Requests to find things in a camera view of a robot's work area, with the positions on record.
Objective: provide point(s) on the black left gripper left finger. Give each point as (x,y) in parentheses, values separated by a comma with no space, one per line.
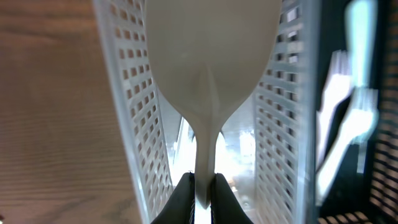
(180,208)

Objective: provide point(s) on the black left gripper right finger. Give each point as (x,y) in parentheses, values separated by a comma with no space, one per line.
(225,208)

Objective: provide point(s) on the dark green perforated plastic basket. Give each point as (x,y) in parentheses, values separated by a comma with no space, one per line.
(373,193)

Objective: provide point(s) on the white plastic spoon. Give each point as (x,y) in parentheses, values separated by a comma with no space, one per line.
(206,57)

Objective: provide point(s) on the white plastic fork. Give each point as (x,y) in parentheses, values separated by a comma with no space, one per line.
(345,140)
(337,88)

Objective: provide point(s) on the pale blue plastic fork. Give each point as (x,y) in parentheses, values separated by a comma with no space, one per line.
(361,23)

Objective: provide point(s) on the clear perforated plastic basket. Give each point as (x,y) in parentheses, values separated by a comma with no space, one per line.
(259,149)

